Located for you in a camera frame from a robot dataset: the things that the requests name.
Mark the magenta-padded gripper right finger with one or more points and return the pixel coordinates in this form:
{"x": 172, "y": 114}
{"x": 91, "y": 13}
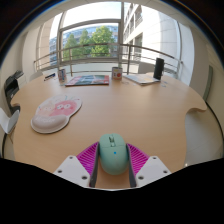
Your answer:
{"x": 151, "y": 168}

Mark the metal balcony railing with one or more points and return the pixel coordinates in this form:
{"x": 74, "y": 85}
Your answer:
{"x": 100, "y": 45}

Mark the pink and white mouse pad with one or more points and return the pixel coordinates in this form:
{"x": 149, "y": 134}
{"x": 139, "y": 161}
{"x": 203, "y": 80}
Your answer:
{"x": 55, "y": 113}

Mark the stack of light brochures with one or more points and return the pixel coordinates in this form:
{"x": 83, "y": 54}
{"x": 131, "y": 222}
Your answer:
{"x": 141, "y": 79}

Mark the printed white mug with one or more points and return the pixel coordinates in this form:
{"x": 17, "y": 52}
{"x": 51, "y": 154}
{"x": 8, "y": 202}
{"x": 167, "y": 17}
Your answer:
{"x": 62, "y": 75}

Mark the white chair with wooden legs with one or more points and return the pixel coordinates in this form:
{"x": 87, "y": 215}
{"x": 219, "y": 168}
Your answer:
{"x": 8, "y": 122}

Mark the grey-green door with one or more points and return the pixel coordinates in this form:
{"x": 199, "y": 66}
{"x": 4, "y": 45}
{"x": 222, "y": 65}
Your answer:
{"x": 208, "y": 83}

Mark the red and blue magazine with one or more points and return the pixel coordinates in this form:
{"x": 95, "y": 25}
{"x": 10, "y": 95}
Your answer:
{"x": 88, "y": 80}

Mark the red and white mug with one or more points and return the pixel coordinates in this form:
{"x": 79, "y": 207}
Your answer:
{"x": 117, "y": 73}

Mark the dark blue stapler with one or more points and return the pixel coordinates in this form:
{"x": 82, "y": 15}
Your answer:
{"x": 50, "y": 76}

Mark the white plastic chair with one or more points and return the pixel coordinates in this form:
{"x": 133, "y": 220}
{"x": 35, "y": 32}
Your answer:
{"x": 36, "y": 75}
{"x": 146, "y": 68}

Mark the mint green computer mouse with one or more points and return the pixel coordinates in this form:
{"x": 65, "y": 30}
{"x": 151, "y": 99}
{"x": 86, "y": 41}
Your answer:
{"x": 113, "y": 156}

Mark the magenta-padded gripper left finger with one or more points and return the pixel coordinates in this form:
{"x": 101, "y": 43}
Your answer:
{"x": 70, "y": 168}

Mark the black cylindrical speaker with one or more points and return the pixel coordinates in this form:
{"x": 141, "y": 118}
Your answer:
{"x": 159, "y": 68}

